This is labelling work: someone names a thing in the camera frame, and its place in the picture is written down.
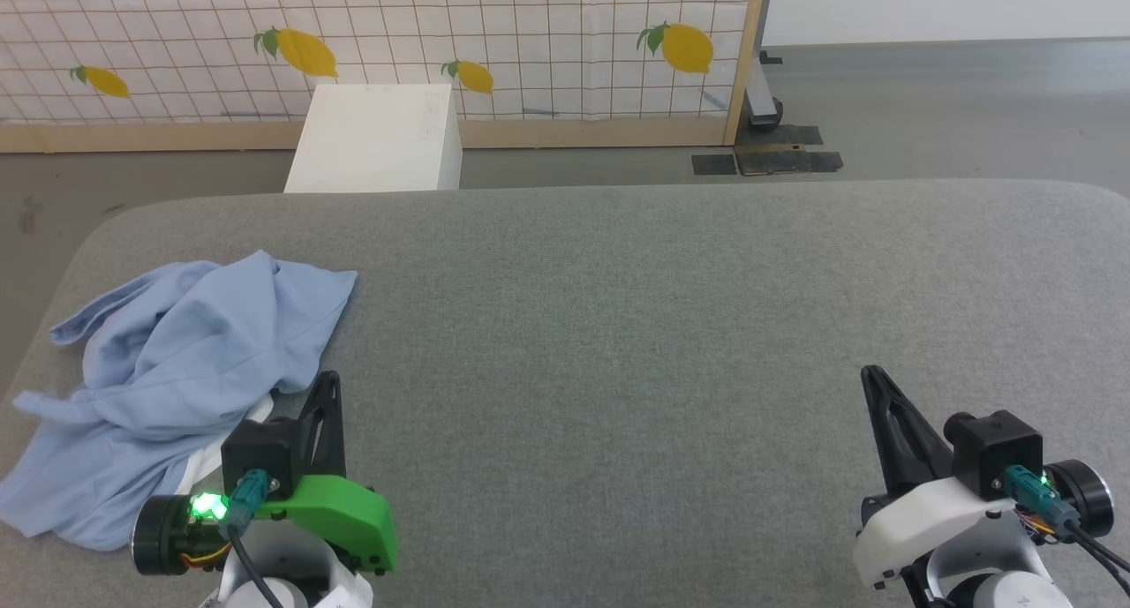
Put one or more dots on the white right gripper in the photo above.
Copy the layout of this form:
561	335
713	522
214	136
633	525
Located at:
927	524

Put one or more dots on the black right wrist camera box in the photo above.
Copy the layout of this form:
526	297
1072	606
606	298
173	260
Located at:
993	449

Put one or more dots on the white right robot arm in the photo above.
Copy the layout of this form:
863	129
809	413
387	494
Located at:
1081	498

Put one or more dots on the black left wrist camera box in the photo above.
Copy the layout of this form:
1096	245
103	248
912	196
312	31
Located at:
260	458

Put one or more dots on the lemon print wood-framed partition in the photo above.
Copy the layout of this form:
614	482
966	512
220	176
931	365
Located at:
530	61

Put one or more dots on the small black floor tape patch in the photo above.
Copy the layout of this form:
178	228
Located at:
713	164

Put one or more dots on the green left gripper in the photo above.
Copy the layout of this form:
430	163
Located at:
344	515

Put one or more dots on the light blue hoodie white hood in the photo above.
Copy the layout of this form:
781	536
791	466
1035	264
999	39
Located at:
177	352

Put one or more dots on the grey metal partition foot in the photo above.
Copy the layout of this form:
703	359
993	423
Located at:
761	105

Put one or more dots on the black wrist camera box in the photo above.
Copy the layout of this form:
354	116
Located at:
993	449
260	458

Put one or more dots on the white box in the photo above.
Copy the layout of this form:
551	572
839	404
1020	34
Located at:
375	140

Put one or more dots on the large black floor tape patch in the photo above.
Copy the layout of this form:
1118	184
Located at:
790	153

